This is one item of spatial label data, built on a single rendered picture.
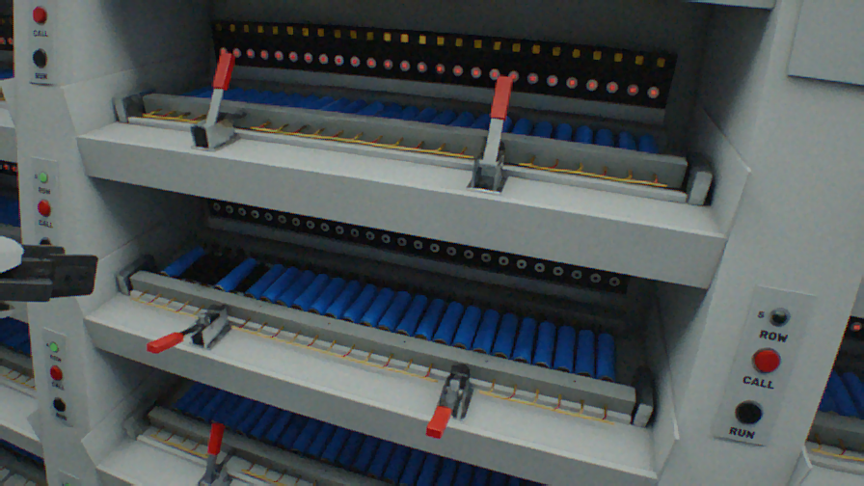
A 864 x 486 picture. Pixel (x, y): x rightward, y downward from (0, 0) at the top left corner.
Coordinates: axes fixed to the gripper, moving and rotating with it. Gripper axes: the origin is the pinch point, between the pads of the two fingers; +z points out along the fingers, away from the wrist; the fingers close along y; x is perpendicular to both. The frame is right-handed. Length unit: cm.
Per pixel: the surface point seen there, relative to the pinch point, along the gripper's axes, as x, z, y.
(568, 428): 6.6, 17.1, -40.1
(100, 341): 11.1, 15.3, 11.3
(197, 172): -9.8, 10.6, -2.7
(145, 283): 3.7, 17.5, 8.3
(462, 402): 5.8, 14.5, -30.7
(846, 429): 2, 20, -64
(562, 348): 0.8, 23.1, -38.5
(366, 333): 2.9, 18.5, -19.5
